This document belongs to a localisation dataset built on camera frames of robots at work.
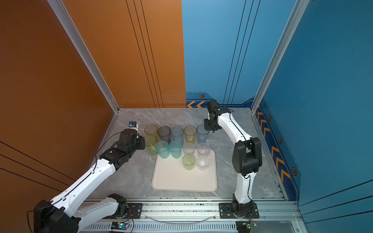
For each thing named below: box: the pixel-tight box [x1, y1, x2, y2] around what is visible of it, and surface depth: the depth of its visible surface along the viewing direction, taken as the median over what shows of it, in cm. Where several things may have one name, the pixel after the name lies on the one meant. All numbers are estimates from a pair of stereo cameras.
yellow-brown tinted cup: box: [144, 123, 159, 138], surface depth 93 cm
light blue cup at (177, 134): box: [170, 126, 184, 146], surface depth 93 cm
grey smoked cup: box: [157, 125, 172, 145], surface depth 93 cm
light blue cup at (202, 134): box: [196, 124, 210, 144], surface depth 93 cm
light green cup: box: [182, 153, 196, 171], surface depth 91 cm
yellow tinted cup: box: [183, 125, 197, 144], surface depth 92 cm
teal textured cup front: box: [168, 140, 183, 159], surface depth 91 cm
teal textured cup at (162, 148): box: [155, 140, 170, 159], surface depth 91 cm
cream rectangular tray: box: [151, 148, 219, 193], surface depth 87 cm
